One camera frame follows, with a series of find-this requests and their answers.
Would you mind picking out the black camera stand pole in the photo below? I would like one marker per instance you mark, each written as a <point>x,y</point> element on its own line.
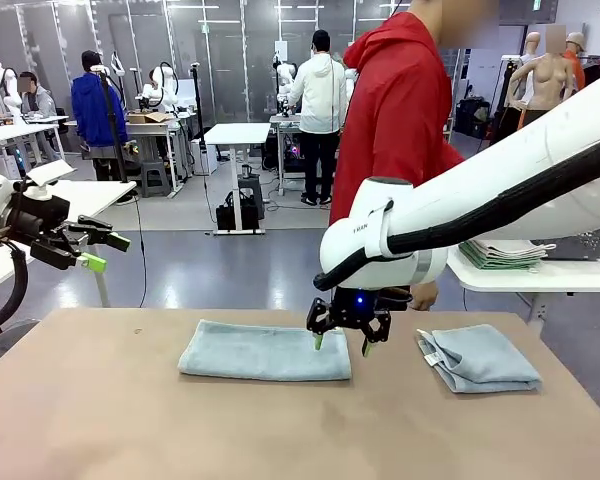
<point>197,100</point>

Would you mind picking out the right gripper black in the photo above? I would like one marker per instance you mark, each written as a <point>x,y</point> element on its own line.
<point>357,307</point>

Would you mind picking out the large white curved table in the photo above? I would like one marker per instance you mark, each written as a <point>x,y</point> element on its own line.
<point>555,280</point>
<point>105,192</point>

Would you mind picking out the person in white jacket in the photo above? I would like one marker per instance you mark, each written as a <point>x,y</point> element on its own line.
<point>320,95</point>

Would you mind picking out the white workbench with frame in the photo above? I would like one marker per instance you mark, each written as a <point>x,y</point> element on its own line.
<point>145,131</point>

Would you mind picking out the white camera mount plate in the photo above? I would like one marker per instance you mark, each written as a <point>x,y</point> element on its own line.
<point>47,172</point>

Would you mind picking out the metal frame workbench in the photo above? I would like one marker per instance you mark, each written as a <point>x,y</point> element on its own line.
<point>282,120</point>

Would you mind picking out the white mannequin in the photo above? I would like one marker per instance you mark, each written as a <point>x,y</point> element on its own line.
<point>531,45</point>

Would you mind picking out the mannequin with orange clothes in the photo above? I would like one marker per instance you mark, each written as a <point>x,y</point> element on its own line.
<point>576,42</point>

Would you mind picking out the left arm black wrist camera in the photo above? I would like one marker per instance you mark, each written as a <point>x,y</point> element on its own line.
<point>50,207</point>

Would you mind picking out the dark grey plastic basket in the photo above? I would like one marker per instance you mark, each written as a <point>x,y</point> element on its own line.
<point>582,247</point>

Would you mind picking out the grey plastic stool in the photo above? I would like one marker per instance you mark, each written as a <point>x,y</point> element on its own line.
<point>155,175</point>

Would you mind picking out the open cardboard box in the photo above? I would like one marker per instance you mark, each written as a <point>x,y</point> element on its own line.
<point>147,118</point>

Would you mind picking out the long white workbench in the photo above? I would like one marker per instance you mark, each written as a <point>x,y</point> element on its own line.
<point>10,131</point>

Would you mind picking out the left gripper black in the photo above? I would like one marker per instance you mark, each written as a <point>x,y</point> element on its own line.
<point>35,230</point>

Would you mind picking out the person in red jacket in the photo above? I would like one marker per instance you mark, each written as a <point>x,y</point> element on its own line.
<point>390,125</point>

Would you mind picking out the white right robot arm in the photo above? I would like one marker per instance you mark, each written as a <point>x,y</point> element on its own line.
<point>480,185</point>

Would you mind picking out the small white robot arm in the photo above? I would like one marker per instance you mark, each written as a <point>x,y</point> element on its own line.
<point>10,90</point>
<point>162,82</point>
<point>284,75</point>

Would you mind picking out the black tripod pole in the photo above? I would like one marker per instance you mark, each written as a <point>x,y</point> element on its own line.
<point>111,125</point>

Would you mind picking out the seated person in grey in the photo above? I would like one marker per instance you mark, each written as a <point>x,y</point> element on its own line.
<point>40,102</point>

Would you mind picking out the stack of folded towels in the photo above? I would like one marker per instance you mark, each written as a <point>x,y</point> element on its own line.
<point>500,266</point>

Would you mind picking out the dark stool under desk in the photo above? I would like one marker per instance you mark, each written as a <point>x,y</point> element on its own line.
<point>252,184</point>

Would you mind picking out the dark grey mannequin trousers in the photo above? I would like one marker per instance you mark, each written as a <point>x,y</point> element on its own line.
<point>530,117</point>

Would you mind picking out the bare beige mannequin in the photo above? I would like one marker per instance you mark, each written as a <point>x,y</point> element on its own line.
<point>550,80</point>

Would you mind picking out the person right hand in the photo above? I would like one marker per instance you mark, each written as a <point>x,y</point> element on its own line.
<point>426,295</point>

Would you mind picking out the small white desk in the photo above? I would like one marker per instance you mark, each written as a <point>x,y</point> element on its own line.
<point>237,132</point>

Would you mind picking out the person in blue hoodie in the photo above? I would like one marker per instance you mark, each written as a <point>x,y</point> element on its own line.
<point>92,110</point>

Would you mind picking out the light blue terry towel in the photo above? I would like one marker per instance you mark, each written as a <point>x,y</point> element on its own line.
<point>485,365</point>
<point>260,352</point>

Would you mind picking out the black bag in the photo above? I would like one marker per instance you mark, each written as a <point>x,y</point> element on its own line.
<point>226,212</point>
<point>247,214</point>

